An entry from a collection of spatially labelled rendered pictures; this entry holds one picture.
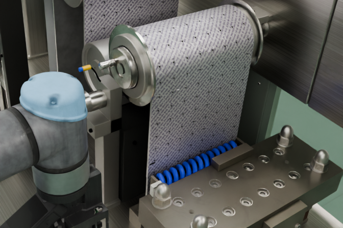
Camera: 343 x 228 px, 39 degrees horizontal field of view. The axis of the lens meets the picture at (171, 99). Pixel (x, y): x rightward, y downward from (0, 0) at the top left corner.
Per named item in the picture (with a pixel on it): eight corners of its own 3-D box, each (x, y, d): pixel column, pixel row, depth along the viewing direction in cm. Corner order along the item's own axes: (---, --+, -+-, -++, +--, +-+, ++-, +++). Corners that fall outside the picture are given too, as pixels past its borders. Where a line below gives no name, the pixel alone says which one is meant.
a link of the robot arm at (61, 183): (45, 182, 60) (19, 146, 65) (48, 208, 63) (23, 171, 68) (99, 159, 64) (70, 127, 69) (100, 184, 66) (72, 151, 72)
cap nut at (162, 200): (147, 200, 90) (148, 182, 87) (164, 192, 92) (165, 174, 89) (159, 212, 88) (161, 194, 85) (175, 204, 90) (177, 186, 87)
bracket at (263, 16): (235, 17, 100) (236, 8, 99) (255, 11, 103) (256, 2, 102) (251, 26, 97) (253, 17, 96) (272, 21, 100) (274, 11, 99)
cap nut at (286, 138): (272, 140, 107) (276, 124, 105) (284, 134, 109) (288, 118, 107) (285, 149, 105) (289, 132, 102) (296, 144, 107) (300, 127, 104)
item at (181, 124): (146, 176, 95) (150, 98, 85) (235, 137, 108) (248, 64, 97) (147, 178, 95) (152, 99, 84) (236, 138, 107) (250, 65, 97)
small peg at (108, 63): (100, 61, 84) (102, 69, 84) (114, 57, 86) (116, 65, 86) (97, 63, 85) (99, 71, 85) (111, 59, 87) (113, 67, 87)
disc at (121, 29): (157, 117, 83) (113, 93, 95) (160, 116, 84) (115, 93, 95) (149, 32, 78) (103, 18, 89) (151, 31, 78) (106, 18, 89)
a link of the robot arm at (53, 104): (0, 82, 58) (62, 59, 63) (12, 153, 64) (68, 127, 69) (34, 113, 53) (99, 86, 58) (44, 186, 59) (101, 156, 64)
